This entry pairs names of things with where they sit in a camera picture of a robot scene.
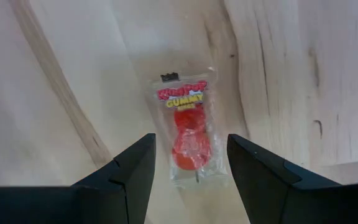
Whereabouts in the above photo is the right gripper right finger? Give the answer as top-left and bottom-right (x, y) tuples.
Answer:
(227, 134), (358, 224)

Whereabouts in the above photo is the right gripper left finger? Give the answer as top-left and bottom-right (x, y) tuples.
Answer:
(0, 133), (157, 224)

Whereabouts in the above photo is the red candy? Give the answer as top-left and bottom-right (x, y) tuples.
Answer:
(147, 67), (230, 190)

